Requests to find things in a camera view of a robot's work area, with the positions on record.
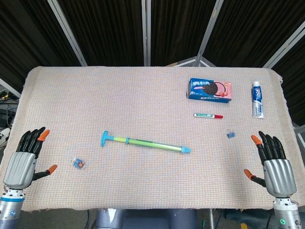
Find grey metal screen foot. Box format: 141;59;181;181
177;56;217;68

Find grey metal frame bar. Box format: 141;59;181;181
0;77;22;99

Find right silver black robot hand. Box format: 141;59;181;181
243;130;298;198

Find grey robot torso base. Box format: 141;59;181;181
95;208;198;229

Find small blue wrapped candy packet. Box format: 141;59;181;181
71;157;87;170

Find large green blue toy syringe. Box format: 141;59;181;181
100;130;192;155

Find beige woven tablecloth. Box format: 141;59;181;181
0;65;305;212

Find grey metal screen post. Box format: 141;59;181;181
263;23;305;69
47;0;88;67
142;0;152;67
195;0;225;66

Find white blue toothpaste tube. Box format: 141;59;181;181
251;81;265;119

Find green marker with red cap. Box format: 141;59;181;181
193;113;224;119

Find blue pink Oreo box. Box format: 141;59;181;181
185;77;233;104

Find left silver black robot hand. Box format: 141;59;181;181
2;126;58;190

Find white black shoe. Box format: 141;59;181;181
0;126;11;144

